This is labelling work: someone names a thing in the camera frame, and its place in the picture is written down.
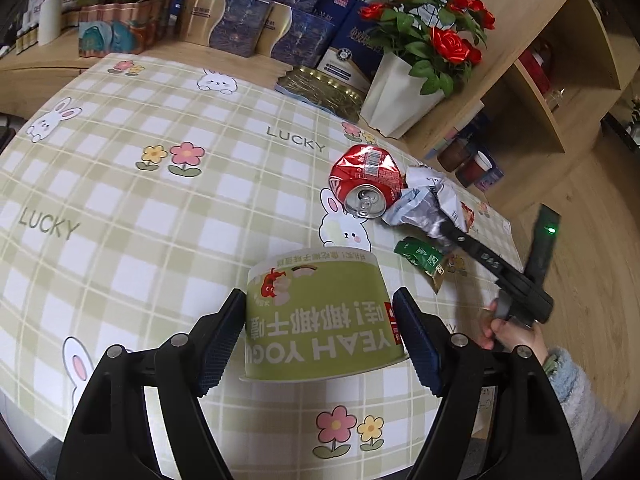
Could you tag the crushed red can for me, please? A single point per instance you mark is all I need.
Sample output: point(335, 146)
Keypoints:
point(365, 175)

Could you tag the person's right forearm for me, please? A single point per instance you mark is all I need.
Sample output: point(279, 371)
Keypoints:
point(585, 400)

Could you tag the red roses in white pot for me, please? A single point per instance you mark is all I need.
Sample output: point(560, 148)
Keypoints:
point(400, 90)

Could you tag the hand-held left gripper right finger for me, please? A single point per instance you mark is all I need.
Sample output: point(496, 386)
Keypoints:
point(417, 340)

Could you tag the red container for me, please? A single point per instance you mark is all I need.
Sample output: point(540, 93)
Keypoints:
point(534, 67)

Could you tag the white vase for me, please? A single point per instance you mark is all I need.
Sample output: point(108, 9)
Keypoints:
point(51, 20)

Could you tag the brown cup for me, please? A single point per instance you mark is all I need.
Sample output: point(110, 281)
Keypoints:
point(452, 155)

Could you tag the small glass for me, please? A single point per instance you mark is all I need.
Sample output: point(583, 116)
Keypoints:
point(556, 99)

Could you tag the wooden shelf unit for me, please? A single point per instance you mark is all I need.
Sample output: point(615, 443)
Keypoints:
point(550, 125)

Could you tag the silver wrapper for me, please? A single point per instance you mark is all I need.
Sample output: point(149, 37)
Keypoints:
point(425, 200)

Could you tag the checked bunny tablecloth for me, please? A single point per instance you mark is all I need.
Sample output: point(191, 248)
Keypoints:
point(175, 235)

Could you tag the dark blue box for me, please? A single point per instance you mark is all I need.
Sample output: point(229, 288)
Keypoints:
point(478, 124)

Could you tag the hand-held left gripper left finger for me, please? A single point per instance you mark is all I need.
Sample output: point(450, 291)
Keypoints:
point(222, 340)

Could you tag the green gold snack wrapper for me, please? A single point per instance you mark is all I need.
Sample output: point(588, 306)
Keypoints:
point(420, 260)

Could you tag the green yogurt tub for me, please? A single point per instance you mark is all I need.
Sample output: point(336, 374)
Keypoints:
point(320, 320)

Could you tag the row of small brown bottles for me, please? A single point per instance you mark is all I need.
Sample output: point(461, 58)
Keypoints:
point(26, 40)

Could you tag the flat gold tray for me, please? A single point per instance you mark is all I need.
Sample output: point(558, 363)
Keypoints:
point(325, 92)

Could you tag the person's right hand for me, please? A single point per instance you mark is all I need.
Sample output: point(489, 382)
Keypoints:
point(515, 335)

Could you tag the red cup with white rim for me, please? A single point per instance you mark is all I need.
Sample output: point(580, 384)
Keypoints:
point(475, 170)

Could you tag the purple box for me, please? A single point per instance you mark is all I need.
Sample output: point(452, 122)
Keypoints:
point(492, 179)

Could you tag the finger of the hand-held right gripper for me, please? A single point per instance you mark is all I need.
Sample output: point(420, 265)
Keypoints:
point(545, 240)
point(480, 255)

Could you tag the stack of blue gift boxes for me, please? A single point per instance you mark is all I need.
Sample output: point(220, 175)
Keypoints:
point(235, 25)

